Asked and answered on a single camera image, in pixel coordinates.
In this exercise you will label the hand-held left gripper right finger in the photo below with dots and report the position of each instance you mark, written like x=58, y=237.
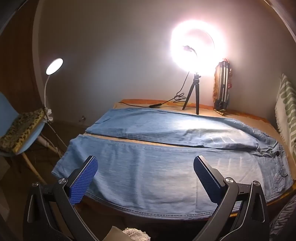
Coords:
x=208, y=180

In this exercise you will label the blue denim pants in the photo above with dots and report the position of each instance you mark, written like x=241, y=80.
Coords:
x=150, y=176

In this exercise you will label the dark brown wooden door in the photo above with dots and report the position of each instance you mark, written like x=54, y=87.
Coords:
x=18, y=69

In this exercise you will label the white knitted cloth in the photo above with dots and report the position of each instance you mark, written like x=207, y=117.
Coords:
x=136, y=234

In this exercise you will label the small black tripod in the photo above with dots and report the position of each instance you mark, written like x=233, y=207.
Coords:
x=196, y=92

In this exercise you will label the white clip desk lamp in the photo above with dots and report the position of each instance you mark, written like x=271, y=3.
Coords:
x=54, y=66

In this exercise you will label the leopard print cushion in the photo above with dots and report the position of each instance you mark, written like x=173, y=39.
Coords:
x=20, y=127

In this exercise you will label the folded silver tripod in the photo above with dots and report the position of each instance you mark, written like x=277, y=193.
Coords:
x=223, y=88
x=216, y=92

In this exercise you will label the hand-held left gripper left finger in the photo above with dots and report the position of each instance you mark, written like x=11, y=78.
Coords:
x=84, y=180

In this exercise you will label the grey striped clothing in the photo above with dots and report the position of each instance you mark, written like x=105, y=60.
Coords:
x=284, y=220

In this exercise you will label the blue chair with wooden legs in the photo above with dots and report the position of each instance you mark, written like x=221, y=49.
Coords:
x=7, y=109

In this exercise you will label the green striped white cloth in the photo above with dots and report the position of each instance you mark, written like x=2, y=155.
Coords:
x=286, y=109

